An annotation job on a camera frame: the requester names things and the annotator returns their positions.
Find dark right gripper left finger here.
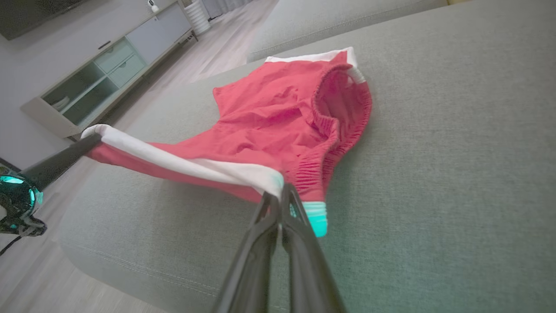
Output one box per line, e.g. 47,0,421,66
211,191,283,313

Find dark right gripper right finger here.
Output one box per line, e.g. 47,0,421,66
280,183,348,313

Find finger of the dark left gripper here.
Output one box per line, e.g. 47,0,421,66
22,133,103,192

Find red shorts with white trim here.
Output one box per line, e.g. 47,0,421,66
81,47,373,238

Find black flat television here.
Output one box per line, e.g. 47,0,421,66
0,0,87,40

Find grey fabric sofa seat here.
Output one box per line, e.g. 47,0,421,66
59,0,556,313

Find white ribbed cylinder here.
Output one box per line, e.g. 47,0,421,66
185,0,212,36

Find grey curtain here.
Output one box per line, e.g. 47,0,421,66
202,0,255,19

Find grey fabric sofa chaise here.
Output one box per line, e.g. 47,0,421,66
247,0,448,63

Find dark left wrist camera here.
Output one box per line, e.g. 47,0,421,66
0,164,47,237

